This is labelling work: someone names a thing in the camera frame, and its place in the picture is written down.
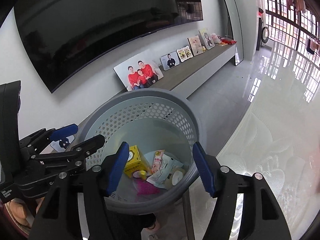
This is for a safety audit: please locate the yellow cardboard box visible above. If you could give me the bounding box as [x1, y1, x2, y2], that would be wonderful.
[124, 145, 152, 178]

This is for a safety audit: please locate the pink shuttlecock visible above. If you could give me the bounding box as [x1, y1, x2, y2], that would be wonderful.
[133, 178, 160, 196]

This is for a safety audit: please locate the pink snack packet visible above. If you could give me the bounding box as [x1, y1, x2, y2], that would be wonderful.
[151, 150, 165, 174]

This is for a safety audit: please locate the light blue wipes packet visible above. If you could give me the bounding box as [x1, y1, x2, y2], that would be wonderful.
[146, 154, 183, 189]

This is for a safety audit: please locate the grey perforated trash basket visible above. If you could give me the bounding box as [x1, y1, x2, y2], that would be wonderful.
[74, 88, 207, 215]

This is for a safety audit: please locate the left hand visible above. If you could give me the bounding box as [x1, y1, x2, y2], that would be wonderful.
[5, 198, 33, 228]

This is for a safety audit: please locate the large family photo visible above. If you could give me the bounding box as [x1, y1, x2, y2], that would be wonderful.
[113, 50, 163, 91]

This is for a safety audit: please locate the wooden tv console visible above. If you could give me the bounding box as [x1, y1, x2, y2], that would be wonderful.
[39, 42, 237, 155]

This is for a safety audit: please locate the red packet on console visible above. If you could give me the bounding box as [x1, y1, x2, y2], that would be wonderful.
[221, 37, 237, 45]

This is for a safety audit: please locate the pink plush toy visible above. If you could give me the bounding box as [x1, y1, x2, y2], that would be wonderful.
[211, 34, 222, 44]

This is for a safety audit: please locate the standing mirror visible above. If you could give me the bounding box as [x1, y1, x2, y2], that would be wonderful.
[224, 0, 244, 66]

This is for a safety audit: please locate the small portrait photo frame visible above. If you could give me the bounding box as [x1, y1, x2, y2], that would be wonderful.
[50, 135, 74, 153]

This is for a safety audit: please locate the black wall television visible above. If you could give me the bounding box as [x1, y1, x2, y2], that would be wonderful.
[14, 0, 203, 92]

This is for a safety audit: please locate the man portrait photo frame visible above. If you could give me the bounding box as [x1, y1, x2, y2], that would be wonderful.
[160, 51, 180, 71]

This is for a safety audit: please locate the collage photo frame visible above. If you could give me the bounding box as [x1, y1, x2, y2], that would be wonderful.
[176, 46, 193, 62]

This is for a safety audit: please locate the baby photo frame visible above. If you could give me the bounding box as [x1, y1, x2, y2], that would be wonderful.
[188, 35, 203, 56]

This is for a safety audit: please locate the child photo frame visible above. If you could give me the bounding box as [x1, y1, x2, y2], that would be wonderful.
[199, 28, 215, 50]

